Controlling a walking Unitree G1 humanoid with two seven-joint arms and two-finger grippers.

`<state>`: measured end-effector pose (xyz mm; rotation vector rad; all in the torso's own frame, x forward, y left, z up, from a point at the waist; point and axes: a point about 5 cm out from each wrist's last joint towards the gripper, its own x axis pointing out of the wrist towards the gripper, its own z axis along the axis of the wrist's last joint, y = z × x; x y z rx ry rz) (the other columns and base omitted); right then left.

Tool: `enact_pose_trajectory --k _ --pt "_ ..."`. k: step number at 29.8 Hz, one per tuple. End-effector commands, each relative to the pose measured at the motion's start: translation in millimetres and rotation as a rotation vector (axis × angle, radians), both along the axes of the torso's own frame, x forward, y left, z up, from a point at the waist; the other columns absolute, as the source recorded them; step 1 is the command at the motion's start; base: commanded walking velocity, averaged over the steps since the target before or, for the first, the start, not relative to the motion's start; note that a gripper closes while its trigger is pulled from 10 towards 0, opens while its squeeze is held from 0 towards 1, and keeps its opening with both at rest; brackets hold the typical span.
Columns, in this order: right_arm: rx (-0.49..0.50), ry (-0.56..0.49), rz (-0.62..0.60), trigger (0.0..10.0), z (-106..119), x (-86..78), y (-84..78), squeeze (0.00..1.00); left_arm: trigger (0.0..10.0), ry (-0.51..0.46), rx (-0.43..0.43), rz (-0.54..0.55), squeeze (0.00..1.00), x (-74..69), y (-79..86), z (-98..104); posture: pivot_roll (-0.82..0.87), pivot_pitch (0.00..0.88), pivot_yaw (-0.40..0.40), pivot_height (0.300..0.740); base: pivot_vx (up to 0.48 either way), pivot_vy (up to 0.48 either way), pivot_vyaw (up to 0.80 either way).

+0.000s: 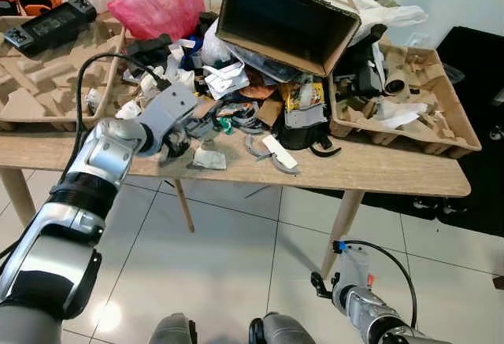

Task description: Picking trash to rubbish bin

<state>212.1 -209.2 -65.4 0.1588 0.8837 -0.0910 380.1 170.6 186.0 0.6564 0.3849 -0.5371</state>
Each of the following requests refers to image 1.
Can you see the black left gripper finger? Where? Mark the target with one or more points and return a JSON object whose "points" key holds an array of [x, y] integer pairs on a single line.
{"points": [[211, 120], [206, 134]]}

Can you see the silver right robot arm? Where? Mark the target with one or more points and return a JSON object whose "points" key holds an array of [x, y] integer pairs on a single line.
{"points": [[378, 316]]}

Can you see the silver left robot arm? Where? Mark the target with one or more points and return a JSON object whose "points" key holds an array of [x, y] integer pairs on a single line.
{"points": [[71, 194]]}

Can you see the small grey paper scrap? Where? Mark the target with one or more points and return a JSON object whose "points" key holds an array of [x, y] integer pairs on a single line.
{"points": [[209, 160]]}

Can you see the crumpled white paper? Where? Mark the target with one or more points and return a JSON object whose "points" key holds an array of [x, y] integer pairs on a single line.
{"points": [[227, 80]]}

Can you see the white flat strip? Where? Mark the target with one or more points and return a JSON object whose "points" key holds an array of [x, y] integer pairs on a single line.
{"points": [[279, 151]]}

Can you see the black pouch with yellow packet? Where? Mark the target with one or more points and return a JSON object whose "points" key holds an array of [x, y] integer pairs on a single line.
{"points": [[303, 123]]}

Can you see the large open cardboard box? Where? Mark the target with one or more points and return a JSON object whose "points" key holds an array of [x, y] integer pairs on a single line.
{"points": [[276, 21]]}

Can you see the light wooden table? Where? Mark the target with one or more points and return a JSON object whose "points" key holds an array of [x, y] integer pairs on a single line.
{"points": [[378, 175]]}

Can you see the pink plastic bag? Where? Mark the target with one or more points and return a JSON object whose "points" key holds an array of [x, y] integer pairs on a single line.
{"points": [[157, 5]]}

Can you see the grey left robot leg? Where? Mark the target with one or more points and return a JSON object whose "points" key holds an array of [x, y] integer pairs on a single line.
{"points": [[173, 330]]}

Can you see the long black plastic device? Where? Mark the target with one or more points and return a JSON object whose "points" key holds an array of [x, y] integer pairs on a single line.
{"points": [[47, 27]]}

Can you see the white tissue sheet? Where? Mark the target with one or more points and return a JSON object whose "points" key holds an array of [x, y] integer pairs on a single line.
{"points": [[403, 116]]}

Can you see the brown pulp tray with paper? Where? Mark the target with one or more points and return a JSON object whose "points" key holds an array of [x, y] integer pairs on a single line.
{"points": [[441, 123]]}

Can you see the crumpled white plastic bag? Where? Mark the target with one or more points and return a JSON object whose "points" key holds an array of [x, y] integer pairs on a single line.
{"points": [[386, 15]]}

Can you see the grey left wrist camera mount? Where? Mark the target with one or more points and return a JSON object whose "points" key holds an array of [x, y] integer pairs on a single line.
{"points": [[169, 112]]}

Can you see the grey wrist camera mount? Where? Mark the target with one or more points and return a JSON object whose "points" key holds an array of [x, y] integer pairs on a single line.
{"points": [[169, 112], [354, 265]]}

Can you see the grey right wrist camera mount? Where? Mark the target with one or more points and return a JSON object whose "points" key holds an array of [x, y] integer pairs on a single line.
{"points": [[354, 265]]}

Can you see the black camera device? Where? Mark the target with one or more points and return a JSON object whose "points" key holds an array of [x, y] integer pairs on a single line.
{"points": [[366, 68]]}

